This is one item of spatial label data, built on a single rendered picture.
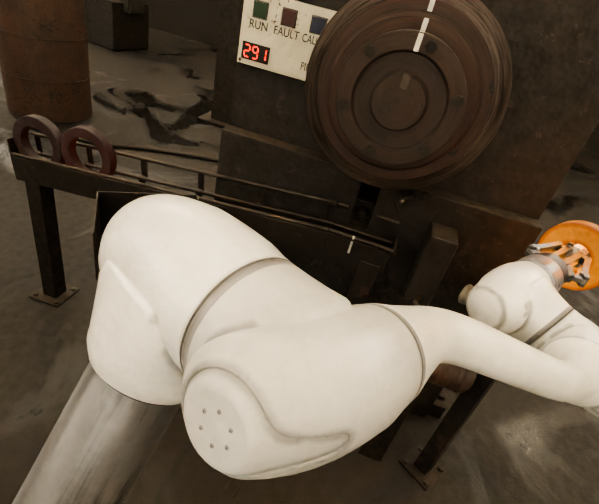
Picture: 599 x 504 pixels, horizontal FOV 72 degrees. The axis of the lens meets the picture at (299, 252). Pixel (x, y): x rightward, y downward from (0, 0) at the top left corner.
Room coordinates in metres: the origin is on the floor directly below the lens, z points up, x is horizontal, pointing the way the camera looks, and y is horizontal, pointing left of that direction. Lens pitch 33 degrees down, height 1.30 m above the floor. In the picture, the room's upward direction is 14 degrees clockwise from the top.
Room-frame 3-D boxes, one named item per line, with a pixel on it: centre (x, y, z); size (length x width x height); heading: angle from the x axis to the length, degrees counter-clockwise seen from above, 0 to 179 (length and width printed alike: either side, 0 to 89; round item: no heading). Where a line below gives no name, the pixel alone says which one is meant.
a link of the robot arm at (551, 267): (0.70, -0.45, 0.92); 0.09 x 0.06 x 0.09; 47
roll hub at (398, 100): (0.98, -0.13, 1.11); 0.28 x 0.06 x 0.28; 82
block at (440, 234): (1.06, -0.38, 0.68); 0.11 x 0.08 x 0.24; 172
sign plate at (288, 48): (1.24, 0.17, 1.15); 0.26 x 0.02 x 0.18; 82
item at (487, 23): (1.08, -0.15, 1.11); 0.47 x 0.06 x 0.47; 82
